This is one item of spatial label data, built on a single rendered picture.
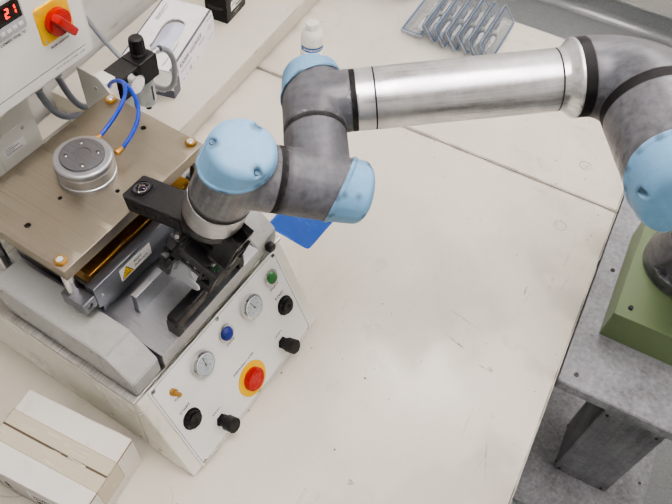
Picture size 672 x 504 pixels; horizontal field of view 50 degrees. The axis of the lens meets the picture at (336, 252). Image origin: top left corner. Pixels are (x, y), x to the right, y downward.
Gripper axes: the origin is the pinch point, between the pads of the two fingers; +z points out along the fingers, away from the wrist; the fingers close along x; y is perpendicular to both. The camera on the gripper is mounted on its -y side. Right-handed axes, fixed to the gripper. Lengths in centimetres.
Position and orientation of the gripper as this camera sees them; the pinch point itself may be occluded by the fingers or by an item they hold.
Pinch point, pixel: (173, 265)
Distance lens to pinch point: 104.3
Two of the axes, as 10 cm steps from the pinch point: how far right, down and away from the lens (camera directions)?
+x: 5.3, -6.6, 5.2
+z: -3.5, 4.0, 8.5
